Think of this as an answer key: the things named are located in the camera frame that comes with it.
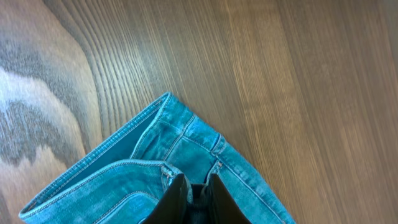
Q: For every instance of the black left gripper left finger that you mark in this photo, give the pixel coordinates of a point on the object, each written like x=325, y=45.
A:
x=172, y=206

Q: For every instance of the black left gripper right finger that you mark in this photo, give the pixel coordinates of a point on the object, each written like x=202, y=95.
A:
x=222, y=208

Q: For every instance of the light blue denim jeans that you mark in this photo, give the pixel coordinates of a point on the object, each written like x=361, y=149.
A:
x=125, y=177

